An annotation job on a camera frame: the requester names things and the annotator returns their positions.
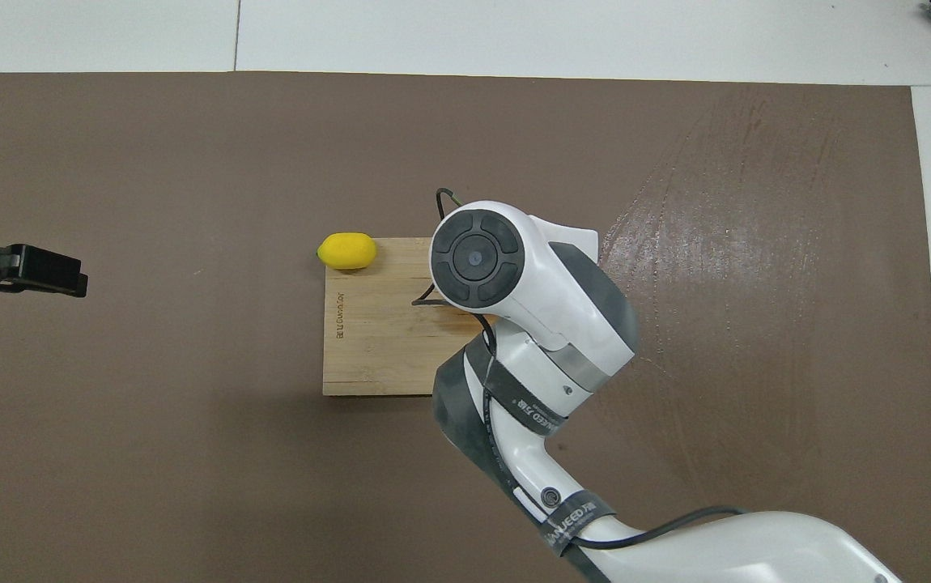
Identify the yellow lemon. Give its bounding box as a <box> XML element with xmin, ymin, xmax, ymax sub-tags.
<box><xmin>317</xmin><ymin>232</ymin><xmax>379</xmax><ymax>271</ymax></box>

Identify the wooden cutting board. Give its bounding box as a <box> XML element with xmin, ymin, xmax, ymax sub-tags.
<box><xmin>322</xmin><ymin>236</ymin><xmax>500</xmax><ymax>398</ymax></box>

